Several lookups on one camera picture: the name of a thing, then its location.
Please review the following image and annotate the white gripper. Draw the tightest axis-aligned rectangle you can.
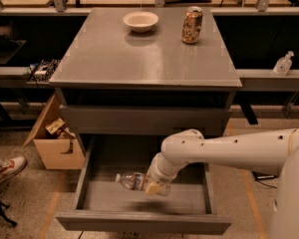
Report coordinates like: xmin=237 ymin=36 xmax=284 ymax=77
xmin=145 ymin=153 xmax=178 ymax=195

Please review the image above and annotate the clear plastic water bottle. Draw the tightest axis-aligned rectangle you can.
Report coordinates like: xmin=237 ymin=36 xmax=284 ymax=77
xmin=115 ymin=171 xmax=172 ymax=197

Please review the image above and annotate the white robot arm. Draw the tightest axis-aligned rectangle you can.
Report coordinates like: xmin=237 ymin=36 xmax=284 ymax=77
xmin=146 ymin=128 xmax=299 ymax=239

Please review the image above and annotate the open grey middle drawer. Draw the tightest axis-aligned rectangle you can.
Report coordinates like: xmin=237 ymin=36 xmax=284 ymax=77
xmin=56 ymin=135 xmax=231 ymax=235

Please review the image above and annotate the closed grey top drawer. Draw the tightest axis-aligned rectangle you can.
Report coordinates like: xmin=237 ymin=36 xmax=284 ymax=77
xmin=60 ymin=105 xmax=229 ymax=136

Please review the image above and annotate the grey drawer cabinet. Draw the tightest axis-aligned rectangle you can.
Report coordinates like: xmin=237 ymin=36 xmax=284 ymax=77
xmin=50 ymin=7 xmax=241 ymax=148

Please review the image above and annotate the clear hand sanitizer bottle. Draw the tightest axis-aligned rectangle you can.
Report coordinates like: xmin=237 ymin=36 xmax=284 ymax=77
xmin=273 ymin=51 xmax=294 ymax=76

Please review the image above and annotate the open cardboard box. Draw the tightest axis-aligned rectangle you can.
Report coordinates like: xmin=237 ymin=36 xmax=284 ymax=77
xmin=23 ymin=94 xmax=85 ymax=169

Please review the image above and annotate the black foot pedal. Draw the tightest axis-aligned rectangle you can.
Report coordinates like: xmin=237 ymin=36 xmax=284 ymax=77
xmin=252 ymin=171 xmax=276 ymax=180

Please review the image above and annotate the snack packet in box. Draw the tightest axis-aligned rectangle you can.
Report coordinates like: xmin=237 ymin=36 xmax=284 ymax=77
xmin=45 ymin=118 xmax=75 ymax=139

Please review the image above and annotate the white and orange sneaker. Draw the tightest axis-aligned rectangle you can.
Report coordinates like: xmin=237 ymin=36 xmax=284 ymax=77
xmin=0 ymin=156 xmax=27 ymax=184

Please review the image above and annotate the black tripod leg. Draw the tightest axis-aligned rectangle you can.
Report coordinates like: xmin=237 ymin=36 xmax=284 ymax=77
xmin=0 ymin=201 xmax=18 ymax=227

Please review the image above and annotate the black patterned notebook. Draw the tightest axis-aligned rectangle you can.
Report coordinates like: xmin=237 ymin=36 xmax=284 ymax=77
xmin=28 ymin=59 xmax=60 ymax=83

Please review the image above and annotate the white paper bowl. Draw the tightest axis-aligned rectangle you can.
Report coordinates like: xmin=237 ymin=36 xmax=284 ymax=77
xmin=123 ymin=11 xmax=158 ymax=33

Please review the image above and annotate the gold patterned drink can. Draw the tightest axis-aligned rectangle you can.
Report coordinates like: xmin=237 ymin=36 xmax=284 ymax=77
xmin=181 ymin=6 xmax=202 ymax=44

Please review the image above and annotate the black pedal cable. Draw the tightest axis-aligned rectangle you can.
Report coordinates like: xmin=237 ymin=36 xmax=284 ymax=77
xmin=255 ymin=179 xmax=279 ymax=189

